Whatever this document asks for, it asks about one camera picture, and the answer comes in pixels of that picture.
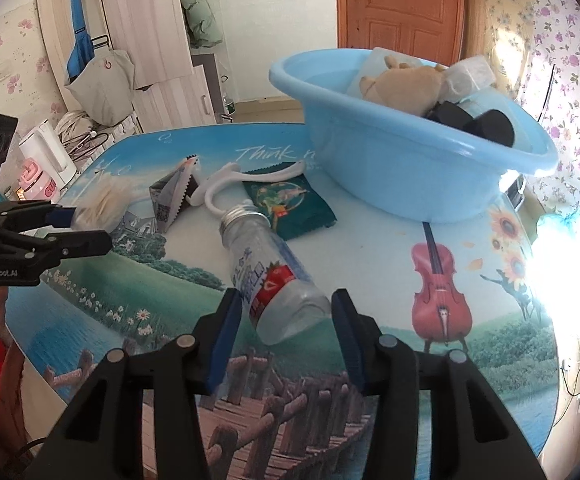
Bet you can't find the clear plastic water bottle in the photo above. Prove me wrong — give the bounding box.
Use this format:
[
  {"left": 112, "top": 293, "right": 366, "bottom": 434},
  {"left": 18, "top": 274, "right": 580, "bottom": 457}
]
[{"left": 219, "top": 200, "right": 331, "bottom": 347}]

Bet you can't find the white tote bag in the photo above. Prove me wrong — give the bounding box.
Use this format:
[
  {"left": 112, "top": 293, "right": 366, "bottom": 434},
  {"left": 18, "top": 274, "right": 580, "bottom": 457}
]
[{"left": 64, "top": 49, "right": 135, "bottom": 127}]

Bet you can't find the tan plush toy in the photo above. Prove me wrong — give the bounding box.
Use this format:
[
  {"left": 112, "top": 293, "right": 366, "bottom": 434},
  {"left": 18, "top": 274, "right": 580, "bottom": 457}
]
[{"left": 360, "top": 55, "right": 448, "bottom": 117}]

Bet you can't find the blue apron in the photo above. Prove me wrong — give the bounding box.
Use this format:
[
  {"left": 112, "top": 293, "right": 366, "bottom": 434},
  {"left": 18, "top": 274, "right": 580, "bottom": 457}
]
[{"left": 66, "top": 0, "right": 95, "bottom": 83}]

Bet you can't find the yellow floral mattress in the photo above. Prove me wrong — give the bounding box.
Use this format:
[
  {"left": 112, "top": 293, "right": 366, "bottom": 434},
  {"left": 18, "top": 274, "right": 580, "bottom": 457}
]
[{"left": 485, "top": 0, "right": 538, "bottom": 111}]

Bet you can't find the pale wooden wardrobe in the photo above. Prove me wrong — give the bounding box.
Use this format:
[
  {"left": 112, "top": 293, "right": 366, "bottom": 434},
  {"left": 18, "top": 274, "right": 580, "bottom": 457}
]
[{"left": 34, "top": 0, "right": 218, "bottom": 133}]

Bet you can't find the white fabric bundle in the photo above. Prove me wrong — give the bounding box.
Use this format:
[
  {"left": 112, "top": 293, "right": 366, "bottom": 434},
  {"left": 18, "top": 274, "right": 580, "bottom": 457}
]
[{"left": 56, "top": 110, "right": 95, "bottom": 143}]

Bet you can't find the translucent plastic storage box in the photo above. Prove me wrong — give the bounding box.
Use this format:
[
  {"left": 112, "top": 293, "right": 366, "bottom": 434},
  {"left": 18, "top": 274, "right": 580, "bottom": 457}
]
[{"left": 347, "top": 47, "right": 405, "bottom": 101}]

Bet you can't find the blue plastic bag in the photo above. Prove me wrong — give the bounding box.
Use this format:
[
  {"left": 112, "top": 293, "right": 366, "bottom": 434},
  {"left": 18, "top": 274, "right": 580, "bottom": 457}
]
[{"left": 535, "top": 207, "right": 580, "bottom": 241}]

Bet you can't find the green snack packet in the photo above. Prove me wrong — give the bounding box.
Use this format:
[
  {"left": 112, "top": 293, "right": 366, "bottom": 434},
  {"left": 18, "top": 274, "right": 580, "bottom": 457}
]
[{"left": 242, "top": 161, "right": 338, "bottom": 241}]

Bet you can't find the scenic print round desktop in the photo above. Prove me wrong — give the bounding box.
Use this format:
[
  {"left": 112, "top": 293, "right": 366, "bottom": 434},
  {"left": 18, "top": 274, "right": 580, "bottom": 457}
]
[{"left": 4, "top": 122, "right": 561, "bottom": 480}]

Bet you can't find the green down jacket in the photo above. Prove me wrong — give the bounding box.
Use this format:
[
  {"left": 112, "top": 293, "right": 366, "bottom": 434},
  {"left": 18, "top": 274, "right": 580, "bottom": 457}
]
[{"left": 176, "top": 0, "right": 223, "bottom": 50}]

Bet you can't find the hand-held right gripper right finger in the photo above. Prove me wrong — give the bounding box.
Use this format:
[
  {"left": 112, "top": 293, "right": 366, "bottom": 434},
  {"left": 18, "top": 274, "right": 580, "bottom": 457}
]
[{"left": 331, "top": 288, "right": 551, "bottom": 480}]

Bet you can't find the clear pack of toothpicks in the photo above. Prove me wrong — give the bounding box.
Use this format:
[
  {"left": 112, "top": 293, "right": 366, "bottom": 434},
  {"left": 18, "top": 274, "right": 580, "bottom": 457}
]
[{"left": 72, "top": 180, "right": 133, "bottom": 233}]

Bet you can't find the rolled bamboo mat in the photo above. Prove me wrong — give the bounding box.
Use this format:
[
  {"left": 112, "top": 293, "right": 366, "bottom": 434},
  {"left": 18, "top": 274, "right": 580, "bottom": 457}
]
[{"left": 464, "top": 0, "right": 493, "bottom": 61}]

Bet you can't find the brown wooden door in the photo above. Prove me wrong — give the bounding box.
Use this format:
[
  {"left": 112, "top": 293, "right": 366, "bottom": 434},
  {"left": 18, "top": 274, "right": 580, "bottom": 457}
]
[{"left": 335, "top": 0, "right": 466, "bottom": 63}]

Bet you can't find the pink cup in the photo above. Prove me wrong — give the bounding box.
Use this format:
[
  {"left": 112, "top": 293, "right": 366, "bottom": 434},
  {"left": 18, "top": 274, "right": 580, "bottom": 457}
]
[{"left": 20, "top": 160, "right": 61, "bottom": 203}]

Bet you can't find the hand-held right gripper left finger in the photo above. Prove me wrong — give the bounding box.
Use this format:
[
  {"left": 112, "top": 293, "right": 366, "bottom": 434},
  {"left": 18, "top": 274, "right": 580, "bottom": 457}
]
[{"left": 24, "top": 287, "right": 243, "bottom": 480}]

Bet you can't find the black shampoo bottle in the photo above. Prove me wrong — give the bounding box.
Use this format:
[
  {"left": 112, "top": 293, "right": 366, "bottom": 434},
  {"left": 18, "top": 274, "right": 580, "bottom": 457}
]
[{"left": 425, "top": 100, "right": 516, "bottom": 148}]

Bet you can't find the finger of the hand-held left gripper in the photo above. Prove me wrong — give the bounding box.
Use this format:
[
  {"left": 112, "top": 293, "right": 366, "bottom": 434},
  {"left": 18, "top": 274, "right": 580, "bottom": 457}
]
[
  {"left": 0, "top": 200, "right": 78, "bottom": 232},
  {"left": 0, "top": 227, "right": 113, "bottom": 268}
]

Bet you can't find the clear plastic container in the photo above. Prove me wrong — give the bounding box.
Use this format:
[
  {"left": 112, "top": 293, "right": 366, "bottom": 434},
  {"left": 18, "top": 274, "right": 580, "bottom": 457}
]
[{"left": 442, "top": 56, "right": 498, "bottom": 103}]

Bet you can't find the white curved plastic hook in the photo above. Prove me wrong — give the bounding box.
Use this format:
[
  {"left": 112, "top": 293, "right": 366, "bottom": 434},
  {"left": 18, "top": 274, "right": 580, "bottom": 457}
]
[{"left": 190, "top": 160, "right": 318, "bottom": 218}]

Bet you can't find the white electric kettle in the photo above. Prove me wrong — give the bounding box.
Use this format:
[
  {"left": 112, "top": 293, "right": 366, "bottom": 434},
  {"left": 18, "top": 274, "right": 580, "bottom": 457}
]
[{"left": 18, "top": 119, "right": 78, "bottom": 186}]

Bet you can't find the grey serrated edge packet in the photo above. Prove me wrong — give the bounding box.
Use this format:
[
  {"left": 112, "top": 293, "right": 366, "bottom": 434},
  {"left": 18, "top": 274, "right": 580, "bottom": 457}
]
[{"left": 149, "top": 157, "right": 203, "bottom": 233}]

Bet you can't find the blue plastic basin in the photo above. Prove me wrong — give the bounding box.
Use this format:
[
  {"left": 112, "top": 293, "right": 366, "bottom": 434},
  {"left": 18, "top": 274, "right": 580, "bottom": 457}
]
[{"left": 269, "top": 49, "right": 560, "bottom": 224}]

